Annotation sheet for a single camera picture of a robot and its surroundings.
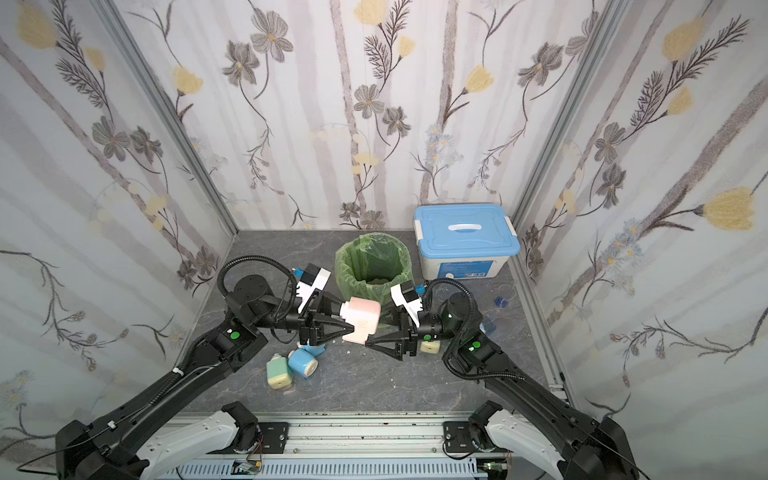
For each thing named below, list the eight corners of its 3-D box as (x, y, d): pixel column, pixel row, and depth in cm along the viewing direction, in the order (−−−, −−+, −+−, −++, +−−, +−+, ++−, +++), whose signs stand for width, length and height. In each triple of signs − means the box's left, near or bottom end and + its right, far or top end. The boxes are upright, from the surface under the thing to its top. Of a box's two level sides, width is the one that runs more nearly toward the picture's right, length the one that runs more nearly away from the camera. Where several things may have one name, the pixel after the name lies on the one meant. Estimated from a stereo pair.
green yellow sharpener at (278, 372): (270, 391, 84) (261, 383, 78) (277, 363, 89) (269, 353, 83) (291, 391, 84) (283, 383, 78) (296, 363, 89) (290, 353, 83)
